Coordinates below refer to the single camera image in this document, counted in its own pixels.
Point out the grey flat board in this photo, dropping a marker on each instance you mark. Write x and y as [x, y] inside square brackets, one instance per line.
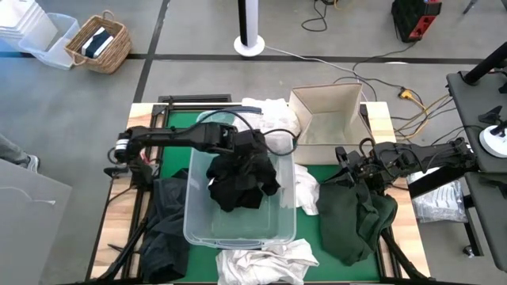
[31, 237]

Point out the black and red rack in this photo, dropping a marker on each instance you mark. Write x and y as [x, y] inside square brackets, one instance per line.
[404, 20]

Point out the black metal bar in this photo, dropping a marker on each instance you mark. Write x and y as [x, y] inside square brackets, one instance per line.
[198, 98]

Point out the person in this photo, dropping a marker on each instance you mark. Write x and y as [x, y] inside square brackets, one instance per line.
[31, 163]

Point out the clear plastic tub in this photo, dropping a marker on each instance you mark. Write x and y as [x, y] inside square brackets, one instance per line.
[59, 55]

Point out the green table mat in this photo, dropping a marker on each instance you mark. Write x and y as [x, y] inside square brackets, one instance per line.
[309, 237]

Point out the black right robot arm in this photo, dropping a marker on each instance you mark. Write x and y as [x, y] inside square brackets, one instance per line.
[428, 156]

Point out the white tower fan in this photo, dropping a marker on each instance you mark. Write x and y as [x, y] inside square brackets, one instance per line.
[249, 45]

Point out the black support beam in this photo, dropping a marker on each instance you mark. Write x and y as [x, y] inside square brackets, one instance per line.
[435, 182]

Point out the black slanted pole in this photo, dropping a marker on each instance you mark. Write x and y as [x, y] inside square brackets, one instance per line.
[485, 65]

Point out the navy and white box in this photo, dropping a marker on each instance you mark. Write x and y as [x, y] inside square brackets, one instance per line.
[97, 43]

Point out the small white garment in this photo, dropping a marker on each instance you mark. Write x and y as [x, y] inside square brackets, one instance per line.
[307, 190]

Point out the dark green garment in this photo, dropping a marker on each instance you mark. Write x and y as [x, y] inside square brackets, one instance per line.
[340, 221]

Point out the clear plastic storage bin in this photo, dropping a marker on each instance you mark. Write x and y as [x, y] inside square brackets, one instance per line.
[237, 233]

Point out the dark charcoal garment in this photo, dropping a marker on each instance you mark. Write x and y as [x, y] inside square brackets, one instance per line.
[166, 237]

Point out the woven wicker basket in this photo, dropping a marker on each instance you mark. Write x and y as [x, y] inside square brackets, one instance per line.
[115, 55]

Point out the black mount bracket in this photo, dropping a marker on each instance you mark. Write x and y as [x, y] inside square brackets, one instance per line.
[491, 116]

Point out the clear bag of white items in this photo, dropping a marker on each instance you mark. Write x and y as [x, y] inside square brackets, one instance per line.
[439, 202]

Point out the open cardboard box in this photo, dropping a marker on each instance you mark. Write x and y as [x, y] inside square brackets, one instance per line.
[332, 154]

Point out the black side table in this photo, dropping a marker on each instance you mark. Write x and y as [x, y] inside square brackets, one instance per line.
[471, 118]

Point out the black aluminium table frame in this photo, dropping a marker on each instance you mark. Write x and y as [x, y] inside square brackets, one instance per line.
[380, 261]

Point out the black garment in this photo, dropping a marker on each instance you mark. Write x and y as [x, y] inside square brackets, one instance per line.
[237, 186]

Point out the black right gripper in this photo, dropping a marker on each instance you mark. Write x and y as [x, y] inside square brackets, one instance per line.
[366, 168]

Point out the stack of white lids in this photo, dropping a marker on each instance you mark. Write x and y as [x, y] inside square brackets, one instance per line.
[24, 20]

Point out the large white garment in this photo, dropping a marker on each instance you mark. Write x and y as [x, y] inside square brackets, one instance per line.
[261, 265]

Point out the white round device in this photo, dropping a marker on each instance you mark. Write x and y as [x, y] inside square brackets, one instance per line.
[493, 144]

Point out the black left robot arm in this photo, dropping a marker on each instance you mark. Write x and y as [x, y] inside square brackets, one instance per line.
[170, 136]

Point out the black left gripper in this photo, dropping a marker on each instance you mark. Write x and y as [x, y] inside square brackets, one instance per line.
[249, 142]

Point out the white crumpled garment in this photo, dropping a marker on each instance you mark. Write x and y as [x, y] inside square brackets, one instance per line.
[277, 115]

